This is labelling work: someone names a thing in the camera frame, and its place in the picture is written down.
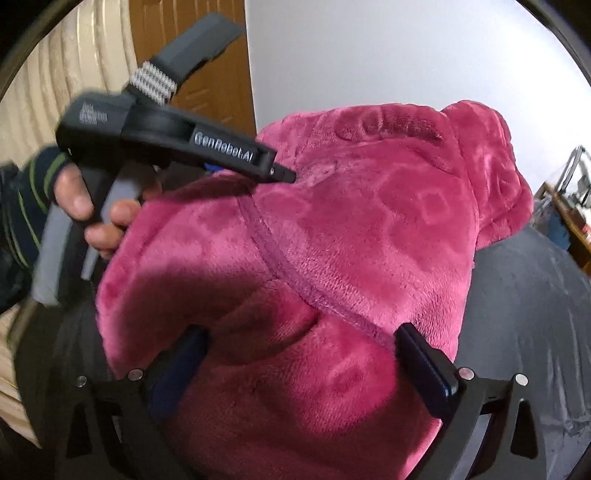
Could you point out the cluttered wooden desk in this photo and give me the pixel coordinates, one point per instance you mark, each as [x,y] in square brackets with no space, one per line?
[579,235]

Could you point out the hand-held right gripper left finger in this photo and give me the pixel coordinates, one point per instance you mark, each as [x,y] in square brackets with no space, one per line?
[184,364]

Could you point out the beige curtain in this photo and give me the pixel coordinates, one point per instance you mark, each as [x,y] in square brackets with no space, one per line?
[69,60]

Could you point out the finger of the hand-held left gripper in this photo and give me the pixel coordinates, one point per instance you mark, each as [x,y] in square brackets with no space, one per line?
[213,167]
[277,175]

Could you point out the person's left hand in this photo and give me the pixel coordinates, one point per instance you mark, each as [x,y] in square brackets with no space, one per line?
[74,194]

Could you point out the dark grey bed sheet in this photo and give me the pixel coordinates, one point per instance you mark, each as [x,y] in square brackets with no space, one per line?
[521,314]

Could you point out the pink fleece robe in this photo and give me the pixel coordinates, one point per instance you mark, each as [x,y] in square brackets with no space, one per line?
[323,277]

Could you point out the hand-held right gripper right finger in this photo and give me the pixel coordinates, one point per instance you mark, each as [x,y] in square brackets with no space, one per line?
[425,364]

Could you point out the metal frame stand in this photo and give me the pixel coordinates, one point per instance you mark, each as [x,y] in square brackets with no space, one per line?
[577,170]

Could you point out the wooden door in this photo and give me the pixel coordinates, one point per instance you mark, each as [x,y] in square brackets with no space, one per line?
[221,92]

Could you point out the blue bag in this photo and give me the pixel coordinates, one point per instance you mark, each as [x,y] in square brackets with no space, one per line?
[558,228]

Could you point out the person's left forearm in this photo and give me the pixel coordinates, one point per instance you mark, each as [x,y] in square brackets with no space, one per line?
[23,221]

